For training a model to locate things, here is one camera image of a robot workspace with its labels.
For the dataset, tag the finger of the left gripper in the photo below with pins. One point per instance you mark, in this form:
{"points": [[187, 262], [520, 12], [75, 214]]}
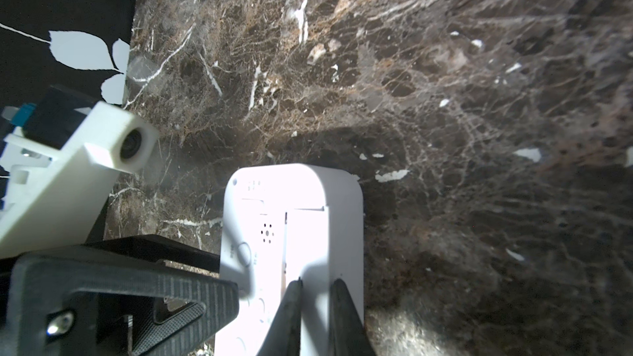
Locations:
{"points": [[116, 299]]}

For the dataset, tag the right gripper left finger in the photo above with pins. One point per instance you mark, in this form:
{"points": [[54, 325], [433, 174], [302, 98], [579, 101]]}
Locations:
{"points": [[284, 335]]}

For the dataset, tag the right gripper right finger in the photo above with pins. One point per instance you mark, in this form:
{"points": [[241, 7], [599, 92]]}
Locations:
{"points": [[347, 333]]}

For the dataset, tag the white battery cover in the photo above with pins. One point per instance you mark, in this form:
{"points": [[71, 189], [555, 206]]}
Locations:
{"points": [[307, 258]]}

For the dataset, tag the white digital alarm clock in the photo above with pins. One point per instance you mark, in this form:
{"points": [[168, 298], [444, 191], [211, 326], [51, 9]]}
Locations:
{"points": [[284, 223]]}

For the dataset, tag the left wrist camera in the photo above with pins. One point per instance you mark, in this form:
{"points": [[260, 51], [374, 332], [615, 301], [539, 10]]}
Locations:
{"points": [[63, 156]]}

